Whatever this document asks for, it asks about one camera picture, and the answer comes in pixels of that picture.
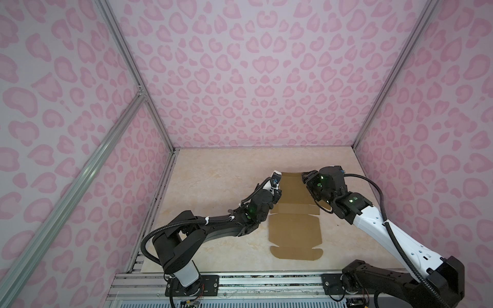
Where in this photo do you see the brown cardboard box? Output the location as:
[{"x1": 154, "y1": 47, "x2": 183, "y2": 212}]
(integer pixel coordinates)
[{"x1": 268, "y1": 173, "x2": 324, "y2": 261}]

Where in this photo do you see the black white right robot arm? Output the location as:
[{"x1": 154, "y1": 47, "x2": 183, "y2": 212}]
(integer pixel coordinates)
[{"x1": 302, "y1": 166, "x2": 466, "y2": 307}]

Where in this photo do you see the left aluminium frame strut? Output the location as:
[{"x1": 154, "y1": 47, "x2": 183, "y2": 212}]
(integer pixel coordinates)
[{"x1": 1, "y1": 94, "x2": 146, "y2": 307}]

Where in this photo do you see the back left aluminium post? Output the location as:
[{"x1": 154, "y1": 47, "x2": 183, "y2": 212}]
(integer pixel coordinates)
[{"x1": 94, "y1": 0, "x2": 175, "y2": 153}]

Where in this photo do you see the black mounting plate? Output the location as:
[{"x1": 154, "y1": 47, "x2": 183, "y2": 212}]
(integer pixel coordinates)
[
  {"x1": 321, "y1": 273, "x2": 345, "y2": 297},
  {"x1": 165, "y1": 275, "x2": 219, "y2": 297}
]

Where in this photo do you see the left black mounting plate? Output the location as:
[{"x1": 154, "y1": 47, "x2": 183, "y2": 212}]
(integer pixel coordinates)
[{"x1": 165, "y1": 275, "x2": 219, "y2": 297}]

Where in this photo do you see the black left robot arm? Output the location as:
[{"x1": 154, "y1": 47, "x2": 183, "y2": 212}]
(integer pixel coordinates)
[{"x1": 141, "y1": 189, "x2": 281, "y2": 287}]

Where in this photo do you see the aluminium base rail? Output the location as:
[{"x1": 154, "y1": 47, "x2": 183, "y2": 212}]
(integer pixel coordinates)
[{"x1": 103, "y1": 255, "x2": 409, "y2": 307}]

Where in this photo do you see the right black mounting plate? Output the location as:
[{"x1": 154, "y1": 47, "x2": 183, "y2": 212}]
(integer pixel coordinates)
[{"x1": 321, "y1": 273, "x2": 345, "y2": 297}]

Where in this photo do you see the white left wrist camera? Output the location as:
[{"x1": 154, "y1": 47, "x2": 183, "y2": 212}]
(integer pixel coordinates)
[{"x1": 268, "y1": 171, "x2": 282, "y2": 195}]

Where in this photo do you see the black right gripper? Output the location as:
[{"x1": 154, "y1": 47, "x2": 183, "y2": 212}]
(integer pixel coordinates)
[{"x1": 299, "y1": 169, "x2": 335, "y2": 206}]

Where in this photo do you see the back right aluminium post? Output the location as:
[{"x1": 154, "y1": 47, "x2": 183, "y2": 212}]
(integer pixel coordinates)
[{"x1": 352, "y1": 0, "x2": 442, "y2": 152}]

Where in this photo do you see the aluminium post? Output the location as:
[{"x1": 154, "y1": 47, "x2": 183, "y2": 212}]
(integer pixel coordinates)
[
  {"x1": 352, "y1": 0, "x2": 442, "y2": 152},
  {"x1": 94, "y1": 0, "x2": 175, "y2": 153}
]

